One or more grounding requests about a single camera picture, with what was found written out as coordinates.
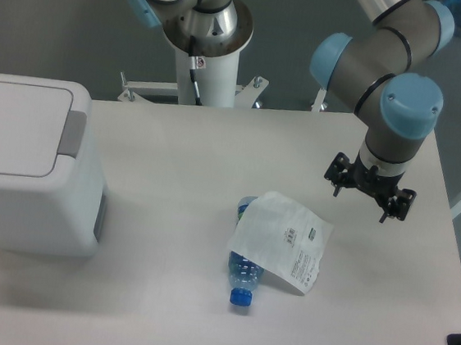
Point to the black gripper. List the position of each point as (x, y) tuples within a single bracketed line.
[(396, 202)]

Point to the white plastic trash can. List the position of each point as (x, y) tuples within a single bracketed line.
[(53, 191)]

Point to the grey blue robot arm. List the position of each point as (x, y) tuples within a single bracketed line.
[(374, 78)]

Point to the white crumpled paper bag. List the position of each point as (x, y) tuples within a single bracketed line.
[(281, 236)]

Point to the clear bottle blue cap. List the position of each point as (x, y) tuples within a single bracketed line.
[(244, 279)]

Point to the white pedestal base frame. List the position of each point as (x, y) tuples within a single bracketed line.
[(245, 96)]

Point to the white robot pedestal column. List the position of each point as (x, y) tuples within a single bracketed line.
[(219, 71)]

